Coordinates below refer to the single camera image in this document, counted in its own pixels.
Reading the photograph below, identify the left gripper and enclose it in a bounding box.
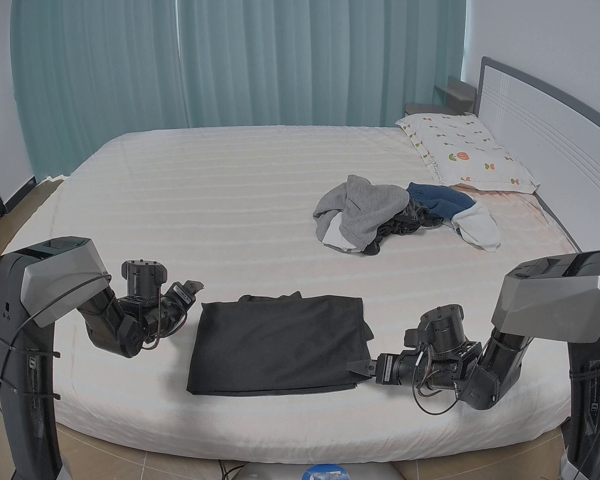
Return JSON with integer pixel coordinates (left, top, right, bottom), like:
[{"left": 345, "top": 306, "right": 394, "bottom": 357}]
[{"left": 164, "top": 279, "right": 206, "bottom": 320}]

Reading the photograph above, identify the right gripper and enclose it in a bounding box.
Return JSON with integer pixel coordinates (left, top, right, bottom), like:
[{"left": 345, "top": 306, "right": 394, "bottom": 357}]
[{"left": 374, "top": 350, "right": 423, "bottom": 387}]

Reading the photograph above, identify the black T-shirt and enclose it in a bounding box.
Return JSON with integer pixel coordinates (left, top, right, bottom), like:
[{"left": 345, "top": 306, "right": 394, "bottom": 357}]
[{"left": 186, "top": 291, "right": 375, "bottom": 398}]

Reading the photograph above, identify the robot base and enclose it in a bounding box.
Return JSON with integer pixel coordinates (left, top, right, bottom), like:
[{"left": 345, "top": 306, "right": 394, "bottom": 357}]
[{"left": 220, "top": 460, "right": 399, "bottom": 480}]

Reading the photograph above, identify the pile of clothes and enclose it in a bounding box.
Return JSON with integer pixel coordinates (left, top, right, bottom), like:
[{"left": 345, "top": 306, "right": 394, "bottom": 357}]
[{"left": 312, "top": 174, "right": 502, "bottom": 257}]

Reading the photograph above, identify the bed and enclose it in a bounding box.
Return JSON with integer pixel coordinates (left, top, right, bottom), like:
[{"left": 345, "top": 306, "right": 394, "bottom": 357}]
[{"left": 0, "top": 57, "right": 600, "bottom": 467}]

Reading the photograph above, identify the white printed pillow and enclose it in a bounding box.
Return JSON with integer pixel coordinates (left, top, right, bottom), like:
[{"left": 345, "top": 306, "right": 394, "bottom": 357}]
[{"left": 396, "top": 112, "right": 541, "bottom": 195}]

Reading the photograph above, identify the blue-green curtain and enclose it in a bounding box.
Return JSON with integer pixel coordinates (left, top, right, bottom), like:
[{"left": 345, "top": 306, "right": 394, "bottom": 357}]
[
  {"left": 177, "top": 0, "right": 469, "bottom": 127},
  {"left": 10, "top": 0, "right": 189, "bottom": 182}
]

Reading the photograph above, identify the grey bedside table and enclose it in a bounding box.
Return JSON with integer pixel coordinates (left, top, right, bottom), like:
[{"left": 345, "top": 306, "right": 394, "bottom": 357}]
[{"left": 404, "top": 75, "right": 477, "bottom": 117}]

